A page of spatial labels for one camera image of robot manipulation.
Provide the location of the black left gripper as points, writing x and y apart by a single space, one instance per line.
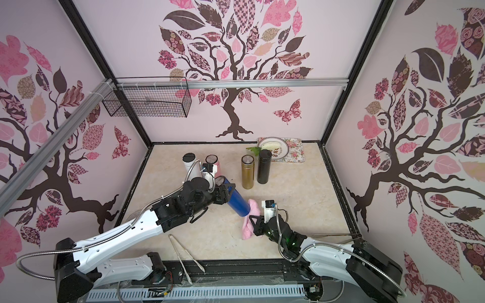
222 194

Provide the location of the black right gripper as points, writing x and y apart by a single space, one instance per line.
260 224

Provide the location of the pink towel cloth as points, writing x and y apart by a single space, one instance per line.
247 227

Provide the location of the blue thermos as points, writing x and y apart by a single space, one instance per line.
237 202

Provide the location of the pink thermos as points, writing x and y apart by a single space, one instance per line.
213 159

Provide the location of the gold thermos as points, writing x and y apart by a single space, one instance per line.
247 171

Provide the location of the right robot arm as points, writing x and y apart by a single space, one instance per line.
358 263

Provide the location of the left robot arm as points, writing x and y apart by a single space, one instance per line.
76 267

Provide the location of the white thermos black lid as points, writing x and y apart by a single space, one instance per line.
192 166

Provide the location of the toy napa cabbage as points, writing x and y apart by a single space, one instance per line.
270 145

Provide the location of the white round plate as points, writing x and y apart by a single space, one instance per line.
279 153

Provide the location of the metal tongs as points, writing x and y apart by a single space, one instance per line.
176 244

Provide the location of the floral rectangular tray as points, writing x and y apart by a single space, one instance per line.
296 151

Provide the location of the horizontal aluminium back bar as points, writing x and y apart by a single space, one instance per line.
231 83

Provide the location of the diagonal aluminium left bar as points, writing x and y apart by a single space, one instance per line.
11 192

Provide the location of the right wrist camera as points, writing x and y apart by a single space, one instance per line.
269 210

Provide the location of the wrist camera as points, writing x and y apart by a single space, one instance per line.
209 171
269 210

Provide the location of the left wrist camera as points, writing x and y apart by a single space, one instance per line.
209 171

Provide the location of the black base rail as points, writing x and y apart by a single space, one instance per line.
149 272

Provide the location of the black wire basket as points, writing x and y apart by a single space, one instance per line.
149 97

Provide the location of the white slotted cable duct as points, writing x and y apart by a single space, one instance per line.
193 294

